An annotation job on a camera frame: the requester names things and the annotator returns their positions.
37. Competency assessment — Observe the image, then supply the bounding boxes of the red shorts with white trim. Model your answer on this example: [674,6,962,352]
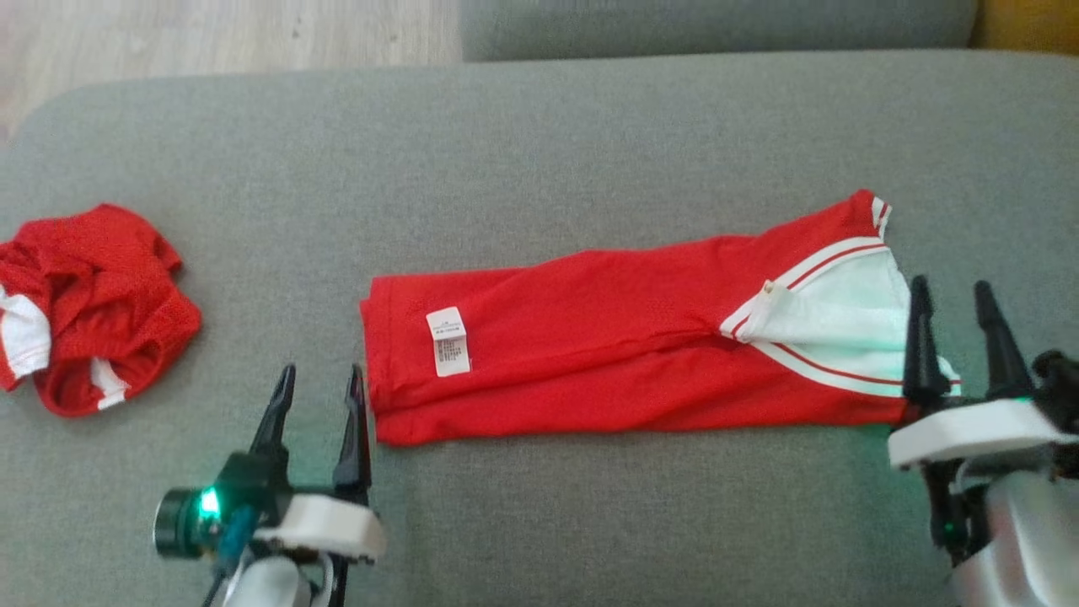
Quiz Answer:
[0,203,203,418]

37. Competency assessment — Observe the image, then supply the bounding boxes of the small grey sofa seat cushion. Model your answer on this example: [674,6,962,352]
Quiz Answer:
[459,0,979,62]

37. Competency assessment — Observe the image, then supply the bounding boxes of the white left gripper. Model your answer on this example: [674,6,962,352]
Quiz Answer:
[221,364,387,564]

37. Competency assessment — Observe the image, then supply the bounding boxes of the yellow sofa backrest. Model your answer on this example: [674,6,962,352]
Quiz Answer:
[969,0,1079,56]

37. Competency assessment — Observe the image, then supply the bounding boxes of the large grey sofa seat cushion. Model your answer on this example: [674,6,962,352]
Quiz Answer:
[0,49,1079,607]

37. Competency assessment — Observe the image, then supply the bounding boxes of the red jersey with white panel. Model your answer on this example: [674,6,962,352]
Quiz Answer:
[360,190,962,446]

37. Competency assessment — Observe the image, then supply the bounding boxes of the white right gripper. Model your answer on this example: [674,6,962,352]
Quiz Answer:
[888,276,1079,470]

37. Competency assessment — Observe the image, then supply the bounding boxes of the blue plug left camera cable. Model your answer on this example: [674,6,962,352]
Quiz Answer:
[202,506,258,607]

